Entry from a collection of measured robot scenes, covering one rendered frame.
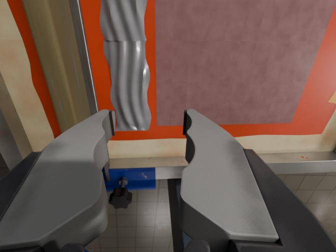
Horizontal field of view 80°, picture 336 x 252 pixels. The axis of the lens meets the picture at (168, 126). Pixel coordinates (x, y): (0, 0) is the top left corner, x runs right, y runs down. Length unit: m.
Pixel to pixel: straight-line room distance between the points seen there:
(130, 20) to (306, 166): 0.49
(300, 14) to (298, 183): 2.11
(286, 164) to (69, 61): 0.49
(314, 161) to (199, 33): 0.39
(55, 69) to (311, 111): 0.49
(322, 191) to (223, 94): 2.36
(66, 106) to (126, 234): 2.32
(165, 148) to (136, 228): 2.05
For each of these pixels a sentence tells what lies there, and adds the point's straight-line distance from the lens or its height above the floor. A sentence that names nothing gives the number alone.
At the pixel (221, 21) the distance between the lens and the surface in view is 0.39.
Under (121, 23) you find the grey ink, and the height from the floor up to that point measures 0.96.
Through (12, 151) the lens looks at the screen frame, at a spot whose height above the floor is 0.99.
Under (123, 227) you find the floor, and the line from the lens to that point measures 2.47.
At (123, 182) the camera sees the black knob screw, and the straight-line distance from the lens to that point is 0.46.
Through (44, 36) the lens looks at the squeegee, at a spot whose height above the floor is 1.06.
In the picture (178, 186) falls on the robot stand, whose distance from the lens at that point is 0.75.
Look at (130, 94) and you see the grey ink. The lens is 0.39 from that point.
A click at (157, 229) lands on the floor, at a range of 2.49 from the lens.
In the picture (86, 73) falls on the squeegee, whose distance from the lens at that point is 0.36.
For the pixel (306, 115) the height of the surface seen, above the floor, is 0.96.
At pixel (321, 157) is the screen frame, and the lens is 0.61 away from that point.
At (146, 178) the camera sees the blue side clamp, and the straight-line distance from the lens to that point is 0.46.
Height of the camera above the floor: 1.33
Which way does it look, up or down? 59 degrees down
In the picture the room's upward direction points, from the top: 172 degrees clockwise
